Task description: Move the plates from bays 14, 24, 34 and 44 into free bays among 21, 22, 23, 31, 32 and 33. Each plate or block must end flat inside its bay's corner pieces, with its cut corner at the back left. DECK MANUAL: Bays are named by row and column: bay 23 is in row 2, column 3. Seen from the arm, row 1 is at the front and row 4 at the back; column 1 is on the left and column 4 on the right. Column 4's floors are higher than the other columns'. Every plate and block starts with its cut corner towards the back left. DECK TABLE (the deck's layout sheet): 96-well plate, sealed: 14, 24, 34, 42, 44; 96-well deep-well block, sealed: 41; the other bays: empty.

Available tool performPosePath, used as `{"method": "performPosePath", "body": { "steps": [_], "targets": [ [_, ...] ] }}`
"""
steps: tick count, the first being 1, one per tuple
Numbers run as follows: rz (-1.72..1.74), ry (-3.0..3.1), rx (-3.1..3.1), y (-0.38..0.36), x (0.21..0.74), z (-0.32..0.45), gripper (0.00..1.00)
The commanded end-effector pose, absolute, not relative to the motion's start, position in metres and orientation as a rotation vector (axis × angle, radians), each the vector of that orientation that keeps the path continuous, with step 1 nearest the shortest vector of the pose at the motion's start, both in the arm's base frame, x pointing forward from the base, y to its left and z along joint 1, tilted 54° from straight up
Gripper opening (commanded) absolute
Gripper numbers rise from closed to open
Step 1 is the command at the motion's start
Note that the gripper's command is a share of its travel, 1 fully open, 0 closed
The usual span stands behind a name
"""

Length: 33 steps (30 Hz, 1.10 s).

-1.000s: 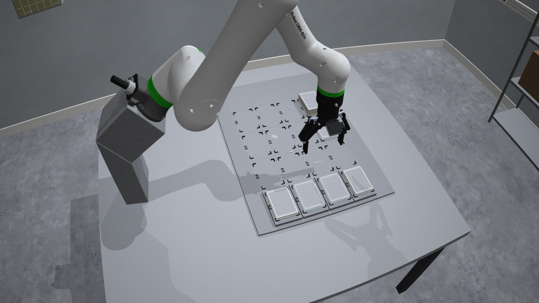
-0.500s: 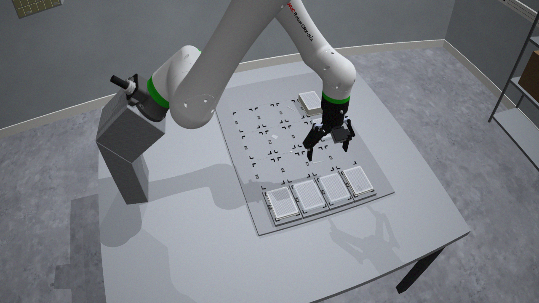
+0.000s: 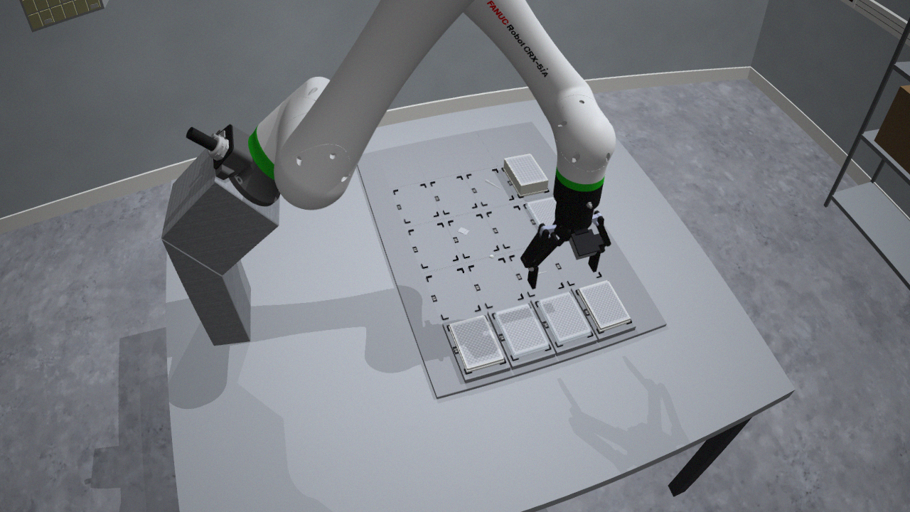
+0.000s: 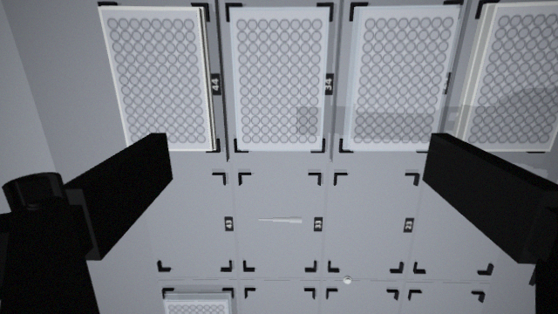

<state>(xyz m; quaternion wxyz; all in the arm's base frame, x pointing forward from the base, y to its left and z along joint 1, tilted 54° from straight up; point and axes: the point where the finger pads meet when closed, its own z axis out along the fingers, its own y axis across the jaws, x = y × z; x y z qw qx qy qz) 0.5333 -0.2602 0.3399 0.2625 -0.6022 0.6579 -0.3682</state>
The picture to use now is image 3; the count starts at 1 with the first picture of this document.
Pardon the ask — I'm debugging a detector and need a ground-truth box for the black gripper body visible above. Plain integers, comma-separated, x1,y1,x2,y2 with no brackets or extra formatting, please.
552,203,594,238

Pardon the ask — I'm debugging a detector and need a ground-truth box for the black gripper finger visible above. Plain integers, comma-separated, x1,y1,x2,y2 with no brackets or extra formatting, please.
520,223,571,289
588,210,611,272

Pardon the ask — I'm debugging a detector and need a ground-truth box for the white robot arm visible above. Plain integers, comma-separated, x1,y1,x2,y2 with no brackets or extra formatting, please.
186,0,616,213

